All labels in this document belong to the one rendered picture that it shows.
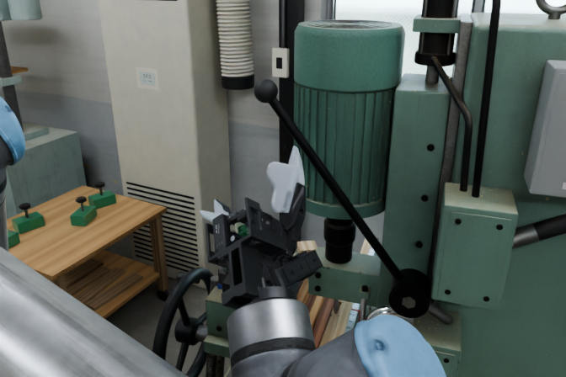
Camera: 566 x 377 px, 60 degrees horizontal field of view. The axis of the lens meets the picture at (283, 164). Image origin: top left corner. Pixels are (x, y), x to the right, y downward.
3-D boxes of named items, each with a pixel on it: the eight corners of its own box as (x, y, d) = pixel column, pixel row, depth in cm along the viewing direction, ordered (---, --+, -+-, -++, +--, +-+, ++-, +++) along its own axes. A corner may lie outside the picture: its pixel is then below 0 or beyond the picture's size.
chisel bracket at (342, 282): (316, 280, 101) (317, 245, 98) (384, 294, 97) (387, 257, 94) (307, 302, 95) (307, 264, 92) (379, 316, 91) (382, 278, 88)
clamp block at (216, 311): (233, 294, 116) (232, 262, 112) (288, 305, 112) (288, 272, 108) (205, 336, 103) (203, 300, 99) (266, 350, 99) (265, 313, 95)
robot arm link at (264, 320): (331, 344, 52) (265, 372, 57) (322, 301, 55) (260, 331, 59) (276, 331, 46) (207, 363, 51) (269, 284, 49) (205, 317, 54)
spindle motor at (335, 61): (307, 176, 99) (310, 17, 88) (395, 187, 94) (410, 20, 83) (280, 214, 84) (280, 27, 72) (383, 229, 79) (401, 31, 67)
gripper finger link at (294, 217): (307, 183, 59) (284, 252, 57) (314, 188, 60) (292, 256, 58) (280, 180, 63) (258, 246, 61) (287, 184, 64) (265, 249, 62)
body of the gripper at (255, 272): (247, 190, 56) (260, 288, 49) (294, 214, 62) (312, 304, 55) (202, 220, 60) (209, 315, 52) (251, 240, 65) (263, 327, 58)
